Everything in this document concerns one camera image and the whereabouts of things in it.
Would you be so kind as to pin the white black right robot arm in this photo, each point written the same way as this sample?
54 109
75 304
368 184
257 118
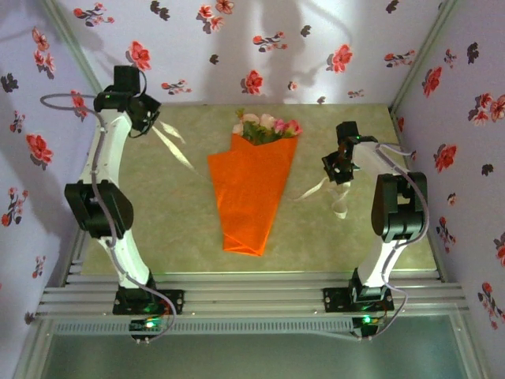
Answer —
378 260

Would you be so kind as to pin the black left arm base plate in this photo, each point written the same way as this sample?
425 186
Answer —
173 302

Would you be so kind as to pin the white satin ribbon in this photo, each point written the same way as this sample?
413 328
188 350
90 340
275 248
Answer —
177 150

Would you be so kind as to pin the controller board with LED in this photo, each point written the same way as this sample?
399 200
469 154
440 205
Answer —
148 325
367 320

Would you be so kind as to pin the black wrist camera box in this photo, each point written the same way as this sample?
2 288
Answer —
347 132
126 79

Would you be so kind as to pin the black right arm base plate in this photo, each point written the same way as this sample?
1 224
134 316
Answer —
333 300

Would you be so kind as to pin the aluminium frame strut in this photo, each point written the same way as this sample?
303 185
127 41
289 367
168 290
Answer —
32 351
469 347

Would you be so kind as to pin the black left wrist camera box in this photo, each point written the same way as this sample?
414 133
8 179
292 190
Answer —
126 79

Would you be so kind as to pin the aluminium frame post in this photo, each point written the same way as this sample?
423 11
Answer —
59 19
426 47

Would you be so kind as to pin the orange wrapping paper sheet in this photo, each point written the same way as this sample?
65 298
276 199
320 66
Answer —
248 189

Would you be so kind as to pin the cream fake rose stem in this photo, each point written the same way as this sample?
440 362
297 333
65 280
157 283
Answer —
248 120

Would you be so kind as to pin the aluminium side rail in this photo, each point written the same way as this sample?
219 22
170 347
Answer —
74 256
399 134

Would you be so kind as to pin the aluminium frame rail beam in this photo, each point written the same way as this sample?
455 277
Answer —
252 294

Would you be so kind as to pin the pink fake rose stem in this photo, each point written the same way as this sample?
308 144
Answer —
270 122
292 128

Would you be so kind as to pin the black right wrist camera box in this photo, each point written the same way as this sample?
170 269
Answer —
347 132

